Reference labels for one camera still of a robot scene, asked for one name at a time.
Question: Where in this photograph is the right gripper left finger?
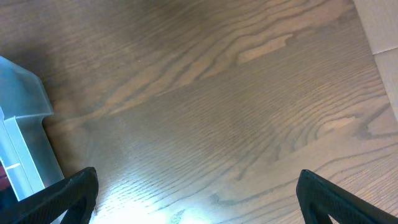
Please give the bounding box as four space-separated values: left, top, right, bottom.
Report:
1 167 99 224

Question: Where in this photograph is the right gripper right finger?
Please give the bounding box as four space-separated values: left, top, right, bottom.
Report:
296 169 397 224

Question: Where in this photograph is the red navy plaid shirt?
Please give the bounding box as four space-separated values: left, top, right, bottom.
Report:
0 165 11 191

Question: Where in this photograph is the clear plastic storage bin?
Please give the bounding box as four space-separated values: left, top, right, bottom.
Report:
1 57 64 201

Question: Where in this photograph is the brown cardboard box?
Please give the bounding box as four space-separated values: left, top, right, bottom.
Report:
354 0 397 114

